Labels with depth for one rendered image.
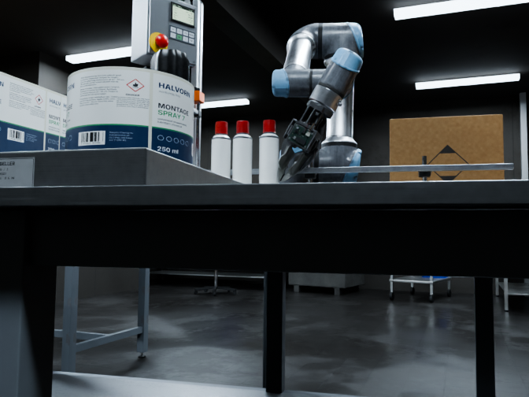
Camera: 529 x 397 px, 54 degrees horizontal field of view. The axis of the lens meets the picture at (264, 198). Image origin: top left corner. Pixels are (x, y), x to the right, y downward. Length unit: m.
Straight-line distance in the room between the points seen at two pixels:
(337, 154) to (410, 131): 0.26
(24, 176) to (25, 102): 0.42
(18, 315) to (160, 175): 0.21
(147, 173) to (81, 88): 0.27
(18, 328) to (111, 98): 0.35
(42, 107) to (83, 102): 0.29
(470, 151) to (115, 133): 1.03
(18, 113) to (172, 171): 0.47
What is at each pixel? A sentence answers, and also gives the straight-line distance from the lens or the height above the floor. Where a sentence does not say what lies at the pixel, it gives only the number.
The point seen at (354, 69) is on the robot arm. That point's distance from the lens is 1.33.
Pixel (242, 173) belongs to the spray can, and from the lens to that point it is 1.34.
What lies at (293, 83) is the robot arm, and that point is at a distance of 1.42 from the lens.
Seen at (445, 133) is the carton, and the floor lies 1.07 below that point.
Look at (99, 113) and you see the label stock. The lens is 0.79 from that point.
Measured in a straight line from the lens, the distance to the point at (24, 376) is 0.64.
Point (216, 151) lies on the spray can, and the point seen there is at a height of 1.00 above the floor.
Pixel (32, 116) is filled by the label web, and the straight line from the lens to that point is 1.08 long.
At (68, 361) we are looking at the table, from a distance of 2.97.
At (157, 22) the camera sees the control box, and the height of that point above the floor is 1.38.
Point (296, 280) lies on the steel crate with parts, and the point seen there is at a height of 0.17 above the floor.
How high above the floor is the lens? 0.78
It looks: 4 degrees up
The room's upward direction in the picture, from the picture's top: 1 degrees clockwise
